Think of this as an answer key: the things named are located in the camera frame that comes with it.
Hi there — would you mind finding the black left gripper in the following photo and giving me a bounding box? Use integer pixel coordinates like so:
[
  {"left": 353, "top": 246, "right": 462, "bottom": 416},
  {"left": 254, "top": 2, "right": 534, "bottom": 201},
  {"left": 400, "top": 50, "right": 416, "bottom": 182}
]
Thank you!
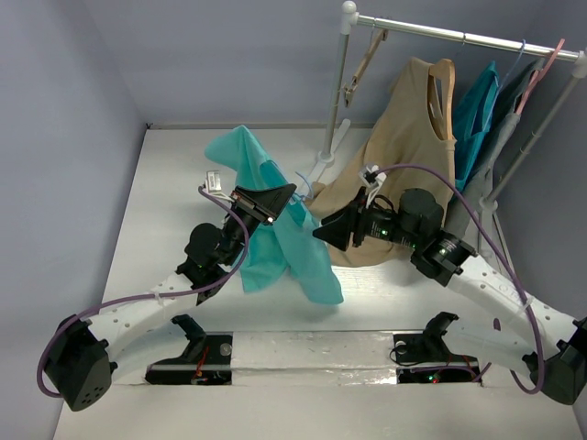
[{"left": 220, "top": 184, "right": 295, "bottom": 267}]

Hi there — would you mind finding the teal t shirt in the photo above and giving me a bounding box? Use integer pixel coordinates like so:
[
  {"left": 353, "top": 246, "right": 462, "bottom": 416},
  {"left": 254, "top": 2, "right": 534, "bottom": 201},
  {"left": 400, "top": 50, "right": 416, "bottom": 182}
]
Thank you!
[{"left": 205, "top": 126, "right": 344, "bottom": 305}]

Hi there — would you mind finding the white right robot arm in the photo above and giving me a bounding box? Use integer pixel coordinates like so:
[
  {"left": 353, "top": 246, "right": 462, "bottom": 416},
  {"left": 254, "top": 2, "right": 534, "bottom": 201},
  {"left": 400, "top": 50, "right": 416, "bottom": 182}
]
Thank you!
[{"left": 313, "top": 188, "right": 586, "bottom": 405}]

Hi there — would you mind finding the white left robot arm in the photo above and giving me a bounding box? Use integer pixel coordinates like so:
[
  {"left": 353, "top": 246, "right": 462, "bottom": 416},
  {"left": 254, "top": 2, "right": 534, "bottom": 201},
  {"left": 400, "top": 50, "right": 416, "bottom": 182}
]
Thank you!
[{"left": 36, "top": 183, "right": 296, "bottom": 412}]

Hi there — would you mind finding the grey hanging shirt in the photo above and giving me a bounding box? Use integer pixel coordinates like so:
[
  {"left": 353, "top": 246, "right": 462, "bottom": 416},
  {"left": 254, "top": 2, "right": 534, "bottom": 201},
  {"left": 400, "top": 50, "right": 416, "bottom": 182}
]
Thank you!
[{"left": 445, "top": 59, "right": 544, "bottom": 238}]

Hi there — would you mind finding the wooden clip hanger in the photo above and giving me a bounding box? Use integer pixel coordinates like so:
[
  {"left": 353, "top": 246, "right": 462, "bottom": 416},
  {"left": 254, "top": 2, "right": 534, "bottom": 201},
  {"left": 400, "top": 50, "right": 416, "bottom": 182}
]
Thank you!
[{"left": 342, "top": 29, "right": 388, "bottom": 108}]

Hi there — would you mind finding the turquoise hanging shirt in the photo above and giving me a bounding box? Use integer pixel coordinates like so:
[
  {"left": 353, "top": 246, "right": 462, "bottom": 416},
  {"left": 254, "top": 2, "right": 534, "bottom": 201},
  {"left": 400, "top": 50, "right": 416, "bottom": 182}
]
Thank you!
[{"left": 452, "top": 61, "right": 500, "bottom": 192}]

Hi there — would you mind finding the pink hanger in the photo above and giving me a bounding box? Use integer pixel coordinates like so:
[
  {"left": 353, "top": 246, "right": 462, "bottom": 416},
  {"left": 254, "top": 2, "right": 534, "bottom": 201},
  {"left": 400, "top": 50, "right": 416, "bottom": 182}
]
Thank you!
[{"left": 515, "top": 38, "right": 566, "bottom": 116}]

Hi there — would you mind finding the beige tank top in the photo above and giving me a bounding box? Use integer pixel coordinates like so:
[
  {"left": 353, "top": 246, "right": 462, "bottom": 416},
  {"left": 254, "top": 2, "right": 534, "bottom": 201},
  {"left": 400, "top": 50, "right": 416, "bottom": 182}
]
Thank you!
[{"left": 306, "top": 58, "right": 456, "bottom": 268}]

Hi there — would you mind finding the white clothes rack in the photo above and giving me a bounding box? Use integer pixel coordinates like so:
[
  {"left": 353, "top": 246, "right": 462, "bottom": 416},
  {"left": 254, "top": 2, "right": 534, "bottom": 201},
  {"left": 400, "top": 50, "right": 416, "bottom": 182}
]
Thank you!
[{"left": 295, "top": 0, "right": 587, "bottom": 268}]

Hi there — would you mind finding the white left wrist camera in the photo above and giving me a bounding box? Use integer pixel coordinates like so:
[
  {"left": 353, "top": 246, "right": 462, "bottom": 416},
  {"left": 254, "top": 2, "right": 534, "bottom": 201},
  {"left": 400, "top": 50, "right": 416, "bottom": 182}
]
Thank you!
[{"left": 198, "top": 170, "right": 229, "bottom": 200}]

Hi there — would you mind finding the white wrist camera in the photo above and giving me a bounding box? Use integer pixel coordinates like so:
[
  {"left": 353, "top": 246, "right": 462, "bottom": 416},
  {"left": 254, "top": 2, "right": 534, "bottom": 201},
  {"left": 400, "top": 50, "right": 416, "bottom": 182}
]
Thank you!
[
  {"left": 198, "top": 170, "right": 229, "bottom": 200},
  {"left": 359, "top": 164, "right": 386, "bottom": 206}
]

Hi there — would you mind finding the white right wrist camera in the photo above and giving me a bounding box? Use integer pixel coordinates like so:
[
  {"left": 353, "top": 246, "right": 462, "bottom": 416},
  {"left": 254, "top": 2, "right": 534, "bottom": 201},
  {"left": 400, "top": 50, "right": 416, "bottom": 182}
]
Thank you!
[{"left": 359, "top": 164, "right": 386, "bottom": 206}]

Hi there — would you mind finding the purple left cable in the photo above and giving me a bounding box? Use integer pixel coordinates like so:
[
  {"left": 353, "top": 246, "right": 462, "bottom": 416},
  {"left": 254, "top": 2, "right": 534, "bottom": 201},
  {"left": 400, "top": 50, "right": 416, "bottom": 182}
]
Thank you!
[{"left": 36, "top": 185, "right": 251, "bottom": 398}]

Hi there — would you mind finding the purple cable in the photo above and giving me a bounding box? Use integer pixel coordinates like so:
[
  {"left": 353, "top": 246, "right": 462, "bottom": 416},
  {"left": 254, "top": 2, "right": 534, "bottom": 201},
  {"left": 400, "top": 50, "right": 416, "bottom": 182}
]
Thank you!
[
  {"left": 36, "top": 185, "right": 251, "bottom": 398},
  {"left": 366, "top": 163, "right": 547, "bottom": 395}
]

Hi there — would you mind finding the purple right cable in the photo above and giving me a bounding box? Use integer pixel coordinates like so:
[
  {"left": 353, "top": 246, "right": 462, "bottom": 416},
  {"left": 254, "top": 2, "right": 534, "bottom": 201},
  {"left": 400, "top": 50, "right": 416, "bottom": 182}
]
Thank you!
[{"left": 366, "top": 163, "right": 547, "bottom": 395}]

